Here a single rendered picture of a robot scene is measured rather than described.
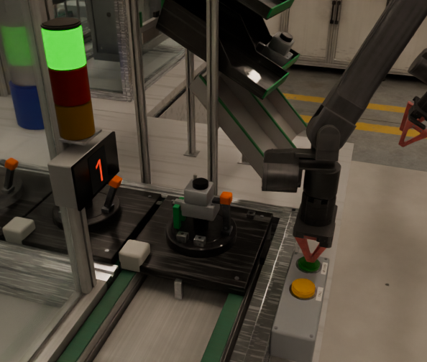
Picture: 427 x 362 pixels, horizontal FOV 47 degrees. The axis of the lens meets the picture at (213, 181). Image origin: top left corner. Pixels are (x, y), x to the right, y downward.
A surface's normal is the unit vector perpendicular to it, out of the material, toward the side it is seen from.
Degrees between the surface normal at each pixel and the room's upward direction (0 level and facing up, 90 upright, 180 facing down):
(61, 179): 90
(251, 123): 45
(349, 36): 90
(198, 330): 0
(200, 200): 90
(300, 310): 0
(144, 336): 0
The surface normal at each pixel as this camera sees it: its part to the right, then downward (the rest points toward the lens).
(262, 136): 0.63, -0.44
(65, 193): -0.30, 0.48
